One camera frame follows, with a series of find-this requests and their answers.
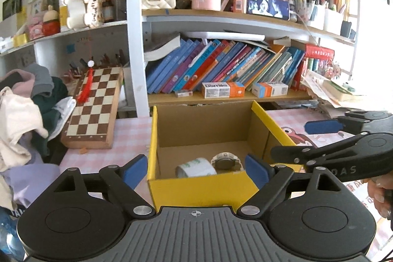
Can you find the red tassel ornament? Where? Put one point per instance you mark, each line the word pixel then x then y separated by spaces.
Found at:
pixel 84 94

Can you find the blue water bottle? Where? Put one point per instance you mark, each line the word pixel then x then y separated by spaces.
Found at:
pixel 10 243

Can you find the red dictionary box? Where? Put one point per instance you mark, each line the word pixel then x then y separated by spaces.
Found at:
pixel 315 58

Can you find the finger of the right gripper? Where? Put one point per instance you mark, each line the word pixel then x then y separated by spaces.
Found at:
pixel 323 127
pixel 302 154

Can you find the white lucky cat figure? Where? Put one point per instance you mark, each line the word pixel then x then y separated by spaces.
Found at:
pixel 84 13

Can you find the row of leaning books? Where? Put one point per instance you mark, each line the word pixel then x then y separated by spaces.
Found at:
pixel 194 63

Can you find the person's right hand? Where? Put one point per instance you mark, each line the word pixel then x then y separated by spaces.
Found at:
pixel 377 188

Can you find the stack of papers and books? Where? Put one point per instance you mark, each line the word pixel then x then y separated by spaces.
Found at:
pixel 330 93

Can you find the wooden chess board box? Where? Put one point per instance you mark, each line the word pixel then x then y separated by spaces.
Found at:
pixel 91 125

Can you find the cream wrist watch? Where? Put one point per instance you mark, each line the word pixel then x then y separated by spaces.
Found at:
pixel 226 161

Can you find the clear packing tape roll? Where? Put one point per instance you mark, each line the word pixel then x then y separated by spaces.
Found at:
pixel 195 168

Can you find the white shelf post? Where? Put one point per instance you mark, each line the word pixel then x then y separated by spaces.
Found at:
pixel 136 57

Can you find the white pen holder box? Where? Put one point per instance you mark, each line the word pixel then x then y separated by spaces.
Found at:
pixel 333 21

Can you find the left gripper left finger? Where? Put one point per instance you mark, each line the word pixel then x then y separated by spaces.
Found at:
pixel 121 183

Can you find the pile of clothes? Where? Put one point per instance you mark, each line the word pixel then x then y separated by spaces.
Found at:
pixel 34 109

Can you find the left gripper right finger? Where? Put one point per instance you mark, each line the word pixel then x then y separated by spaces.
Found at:
pixel 271 182

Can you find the yellow cardboard box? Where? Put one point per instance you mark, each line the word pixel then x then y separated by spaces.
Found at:
pixel 182 134

